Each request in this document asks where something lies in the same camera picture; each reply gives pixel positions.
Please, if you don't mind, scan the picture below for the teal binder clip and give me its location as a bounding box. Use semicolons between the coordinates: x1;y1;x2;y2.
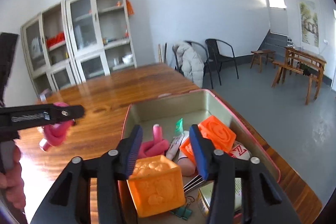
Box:
170;206;193;221

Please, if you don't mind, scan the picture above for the white green tube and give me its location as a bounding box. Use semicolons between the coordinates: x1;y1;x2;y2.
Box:
165;118;184;160

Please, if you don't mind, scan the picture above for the orange foam cube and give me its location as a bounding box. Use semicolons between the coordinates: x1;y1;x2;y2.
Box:
127;155;186;218

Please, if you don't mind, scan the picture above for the person's left hand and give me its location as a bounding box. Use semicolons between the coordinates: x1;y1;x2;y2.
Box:
1;145;26;210

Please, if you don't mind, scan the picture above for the red white packet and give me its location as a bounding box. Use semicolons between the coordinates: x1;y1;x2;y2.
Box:
228;141;252;160

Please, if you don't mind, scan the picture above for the pink metal tin box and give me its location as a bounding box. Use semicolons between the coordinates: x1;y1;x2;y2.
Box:
122;90;295;223

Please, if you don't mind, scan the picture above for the grey glass door cabinet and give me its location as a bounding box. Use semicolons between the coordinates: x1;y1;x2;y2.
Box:
21;0;137;95

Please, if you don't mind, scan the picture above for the orange embossed foam block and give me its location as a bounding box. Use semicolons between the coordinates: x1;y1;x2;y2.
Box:
179;115;236;164

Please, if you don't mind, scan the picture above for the small purple white box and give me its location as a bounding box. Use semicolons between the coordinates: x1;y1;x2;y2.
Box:
39;89;53;101

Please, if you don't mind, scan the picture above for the pink twisted foam roller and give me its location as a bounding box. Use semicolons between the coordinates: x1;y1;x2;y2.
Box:
38;101;77;152

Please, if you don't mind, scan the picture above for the pink foam roller in tin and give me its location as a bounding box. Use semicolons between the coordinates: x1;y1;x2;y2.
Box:
138;124;169;159

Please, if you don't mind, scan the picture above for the wooden bench table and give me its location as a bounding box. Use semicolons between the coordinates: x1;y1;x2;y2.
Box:
272;46;326;105

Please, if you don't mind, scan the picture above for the white bottle in tin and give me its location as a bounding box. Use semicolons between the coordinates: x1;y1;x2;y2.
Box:
176;130;197;177

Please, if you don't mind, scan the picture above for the chair with white jacket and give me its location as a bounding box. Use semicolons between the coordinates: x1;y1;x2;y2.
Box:
172;40;214;89

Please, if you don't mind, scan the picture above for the small wooden stool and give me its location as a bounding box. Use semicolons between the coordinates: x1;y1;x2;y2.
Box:
250;50;276;73

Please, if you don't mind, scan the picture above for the black metal chair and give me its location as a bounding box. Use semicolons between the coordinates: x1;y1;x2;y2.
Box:
205;39;239;85

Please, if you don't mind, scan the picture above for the hanging scroll painting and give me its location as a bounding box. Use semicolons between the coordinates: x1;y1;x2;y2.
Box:
297;0;321;53

